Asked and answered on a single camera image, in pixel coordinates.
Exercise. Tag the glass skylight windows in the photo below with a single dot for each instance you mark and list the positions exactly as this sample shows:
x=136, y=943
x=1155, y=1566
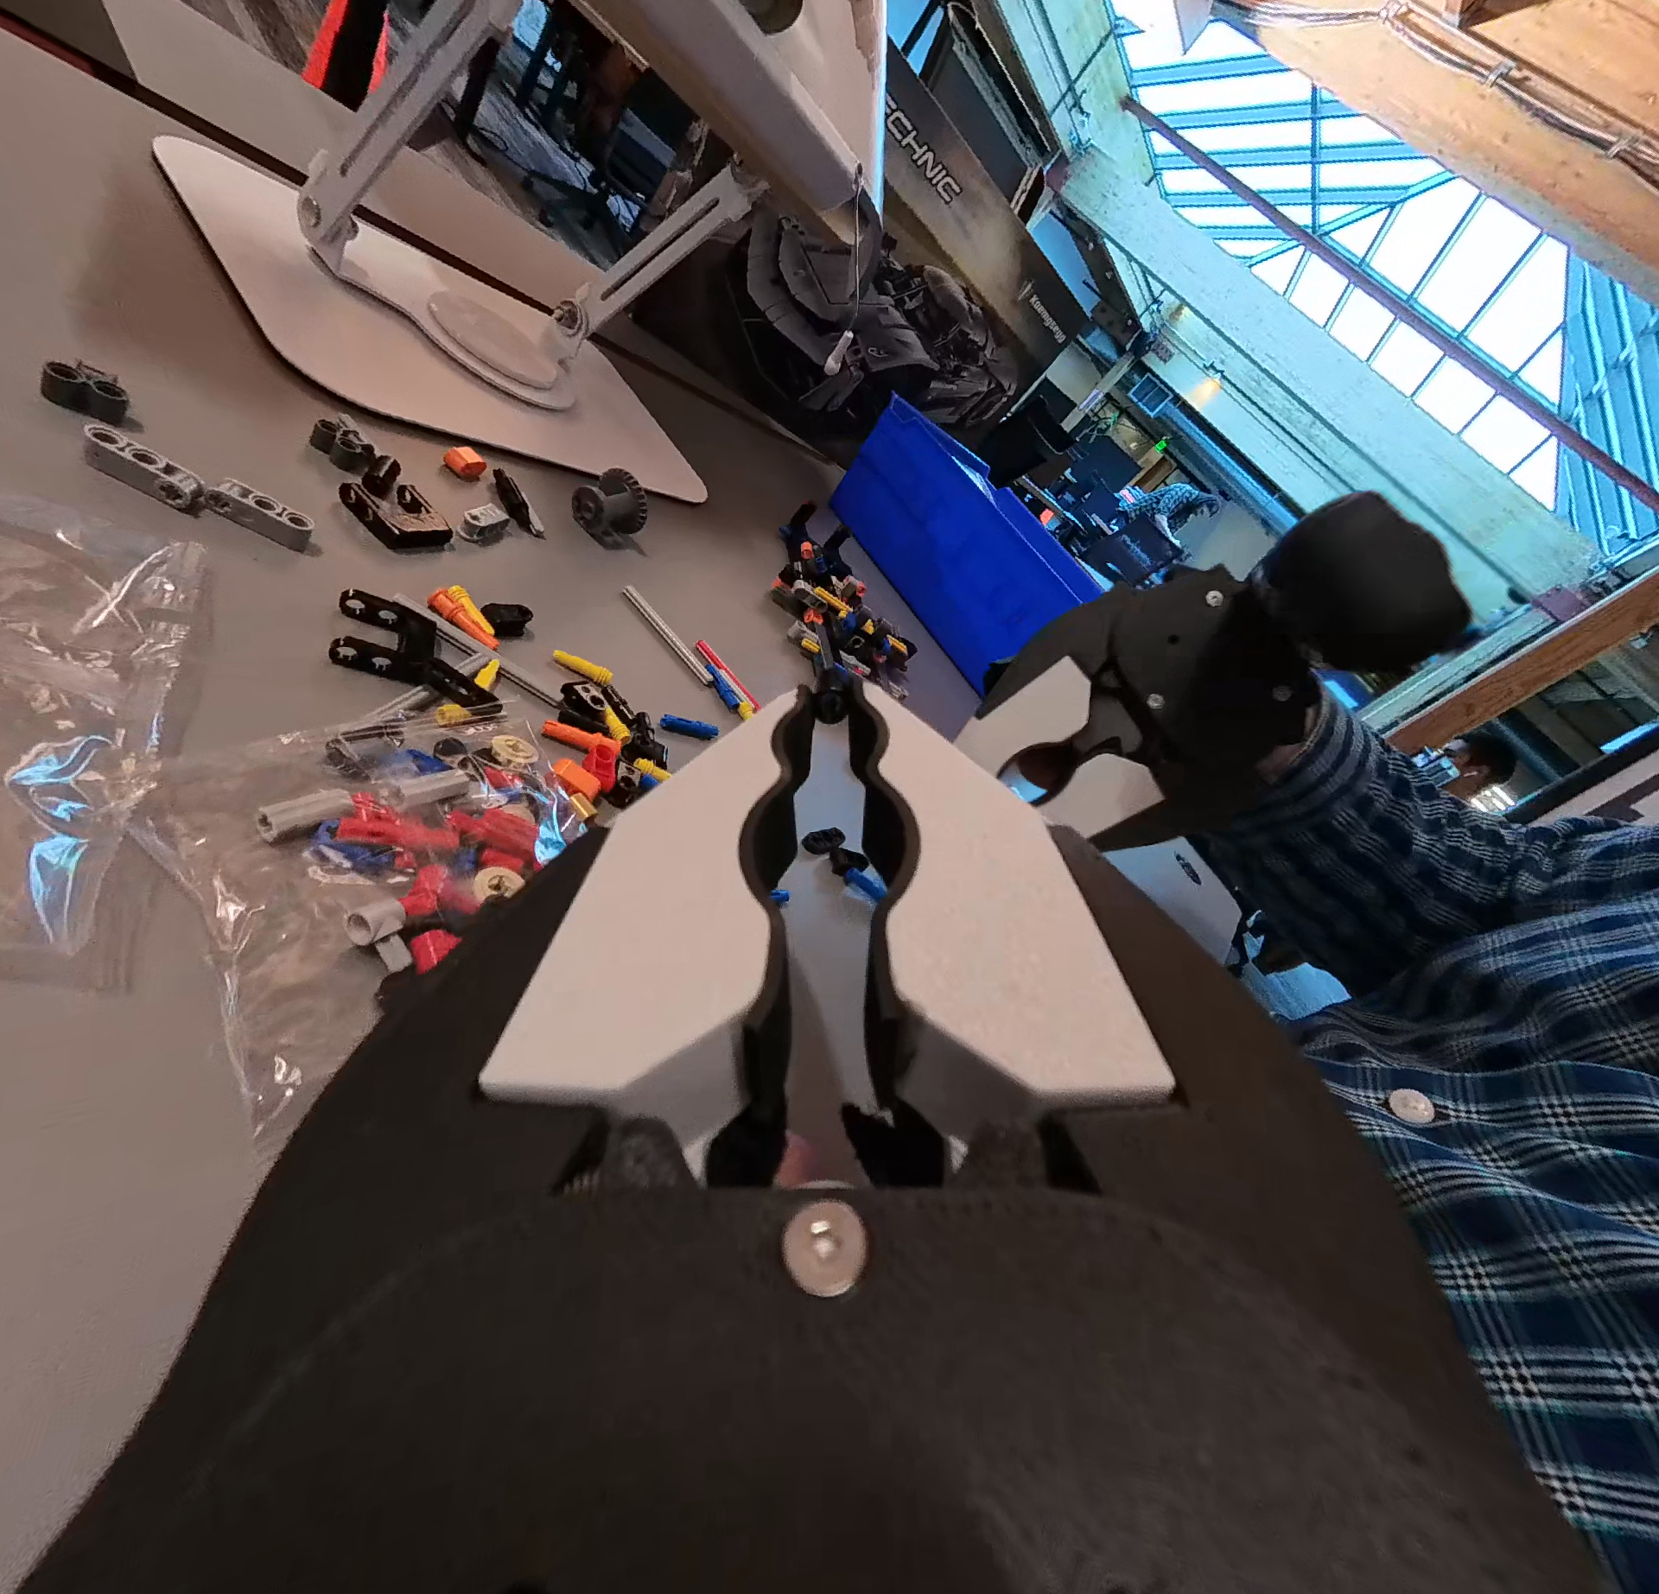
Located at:
x=1426, y=260

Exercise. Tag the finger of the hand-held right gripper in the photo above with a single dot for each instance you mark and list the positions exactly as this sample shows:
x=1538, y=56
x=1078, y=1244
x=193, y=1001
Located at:
x=1037, y=707
x=1116, y=798

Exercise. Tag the long grey lego axle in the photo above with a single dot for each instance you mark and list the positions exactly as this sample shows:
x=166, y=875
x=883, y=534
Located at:
x=668, y=636

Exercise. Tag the blue lego pin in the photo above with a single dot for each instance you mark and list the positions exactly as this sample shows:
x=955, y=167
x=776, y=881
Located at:
x=867, y=884

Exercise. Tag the large lego chassis assembly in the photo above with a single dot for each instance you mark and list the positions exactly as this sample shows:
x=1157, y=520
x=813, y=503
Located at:
x=843, y=620

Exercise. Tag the person's right forearm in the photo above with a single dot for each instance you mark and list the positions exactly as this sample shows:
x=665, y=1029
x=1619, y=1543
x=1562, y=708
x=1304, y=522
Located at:
x=1361, y=817

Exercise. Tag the dark lego set box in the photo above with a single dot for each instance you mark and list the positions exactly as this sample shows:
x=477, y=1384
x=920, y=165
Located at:
x=933, y=157

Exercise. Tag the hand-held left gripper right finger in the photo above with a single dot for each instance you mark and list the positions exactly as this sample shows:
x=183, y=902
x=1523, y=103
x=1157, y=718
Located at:
x=1024, y=971

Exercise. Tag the black lego bracket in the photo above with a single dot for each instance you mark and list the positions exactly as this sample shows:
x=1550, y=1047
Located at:
x=389, y=511

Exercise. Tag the pile of lego pieces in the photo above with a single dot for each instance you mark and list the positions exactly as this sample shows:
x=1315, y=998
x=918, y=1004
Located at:
x=601, y=753

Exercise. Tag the wooden post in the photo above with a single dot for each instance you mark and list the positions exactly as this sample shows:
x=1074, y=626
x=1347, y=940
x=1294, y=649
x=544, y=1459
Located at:
x=1528, y=647

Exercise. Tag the grey lego differential gear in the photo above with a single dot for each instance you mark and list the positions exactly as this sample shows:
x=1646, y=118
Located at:
x=609, y=505

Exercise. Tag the red lego axle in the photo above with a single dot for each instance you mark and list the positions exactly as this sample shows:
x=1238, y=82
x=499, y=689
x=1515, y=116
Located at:
x=730, y=676

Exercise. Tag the white monitor stand base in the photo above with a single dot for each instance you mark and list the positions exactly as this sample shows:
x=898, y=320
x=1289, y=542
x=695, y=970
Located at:
x=428, y=312

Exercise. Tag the blue plastic bin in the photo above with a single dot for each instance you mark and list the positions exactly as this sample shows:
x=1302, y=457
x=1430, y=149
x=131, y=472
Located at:
x=960, y=545

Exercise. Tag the red black box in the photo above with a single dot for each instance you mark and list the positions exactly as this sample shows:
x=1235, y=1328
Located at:
x=344, y=13

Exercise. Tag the black short lego beam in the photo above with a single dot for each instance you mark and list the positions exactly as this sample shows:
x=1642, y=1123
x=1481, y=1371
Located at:
x=830, y=842

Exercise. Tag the small black lego connector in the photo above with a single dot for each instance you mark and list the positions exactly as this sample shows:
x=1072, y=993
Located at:
x=830, y=699

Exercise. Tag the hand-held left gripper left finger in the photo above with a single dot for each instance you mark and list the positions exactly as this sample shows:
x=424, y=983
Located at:
x=609, y=971

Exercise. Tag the empty clear plastic bag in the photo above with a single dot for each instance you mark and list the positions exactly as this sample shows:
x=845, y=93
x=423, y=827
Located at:
x=78, y=713

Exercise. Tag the plastic bag with lego pieces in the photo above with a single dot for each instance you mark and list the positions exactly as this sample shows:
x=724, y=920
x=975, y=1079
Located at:
x=389, y=829

